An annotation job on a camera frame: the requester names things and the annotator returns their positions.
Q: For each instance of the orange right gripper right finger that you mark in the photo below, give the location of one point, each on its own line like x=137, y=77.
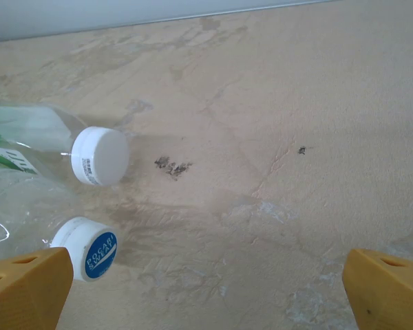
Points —
x=389, y=295

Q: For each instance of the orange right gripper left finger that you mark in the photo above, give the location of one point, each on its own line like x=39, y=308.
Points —
x=24, y=295

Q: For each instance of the clear bottle Pocari Sweat cap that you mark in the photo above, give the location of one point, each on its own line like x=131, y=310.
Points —
x=100, y=254

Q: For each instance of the clear bottle green leaf label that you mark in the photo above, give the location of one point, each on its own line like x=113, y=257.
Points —
x=100, y=154

